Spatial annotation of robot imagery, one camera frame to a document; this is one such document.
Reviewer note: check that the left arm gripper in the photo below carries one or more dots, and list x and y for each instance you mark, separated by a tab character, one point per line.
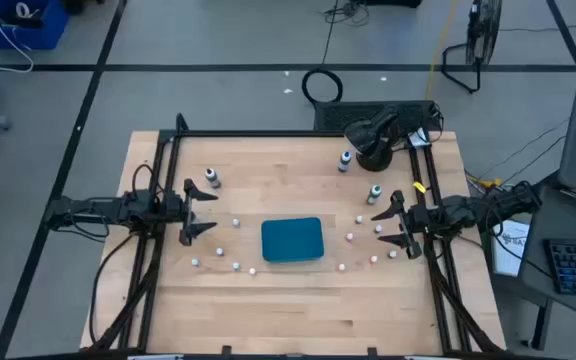
174	210

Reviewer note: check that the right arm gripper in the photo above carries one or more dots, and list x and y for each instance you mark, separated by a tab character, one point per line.
420	220

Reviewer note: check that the large green food coloring bottle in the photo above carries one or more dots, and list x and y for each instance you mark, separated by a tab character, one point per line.
374	194

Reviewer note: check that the large black food coloring bottle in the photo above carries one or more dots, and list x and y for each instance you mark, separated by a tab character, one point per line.
212	178

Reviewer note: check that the small green food coloring bottle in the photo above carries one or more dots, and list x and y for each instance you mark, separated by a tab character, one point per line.
236	266

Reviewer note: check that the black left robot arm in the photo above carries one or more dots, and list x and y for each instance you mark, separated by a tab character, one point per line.
93	207

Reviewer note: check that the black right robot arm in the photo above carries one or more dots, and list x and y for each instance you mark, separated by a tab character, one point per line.
468	210

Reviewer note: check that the large blue food coloring bottle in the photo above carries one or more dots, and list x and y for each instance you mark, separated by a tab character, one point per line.
344	161

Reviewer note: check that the yellow tag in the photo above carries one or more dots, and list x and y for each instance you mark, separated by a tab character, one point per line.
419	187

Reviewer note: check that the black gooseneck desk lamp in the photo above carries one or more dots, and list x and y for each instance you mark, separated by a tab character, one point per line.
375	145

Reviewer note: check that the white paper label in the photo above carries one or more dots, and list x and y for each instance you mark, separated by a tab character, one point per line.
419	139

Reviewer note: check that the blue plastic bin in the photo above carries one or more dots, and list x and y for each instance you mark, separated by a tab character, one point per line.
293	240

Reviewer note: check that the white paper sheet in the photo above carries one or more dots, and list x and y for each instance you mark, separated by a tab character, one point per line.
510	250

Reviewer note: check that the black floor fan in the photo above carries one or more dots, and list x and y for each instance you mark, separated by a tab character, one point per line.
483	30

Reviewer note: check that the blue storage crate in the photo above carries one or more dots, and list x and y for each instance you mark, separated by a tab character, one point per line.
43	30

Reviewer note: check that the black aluminium table frame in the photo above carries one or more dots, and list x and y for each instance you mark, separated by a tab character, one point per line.
293	133

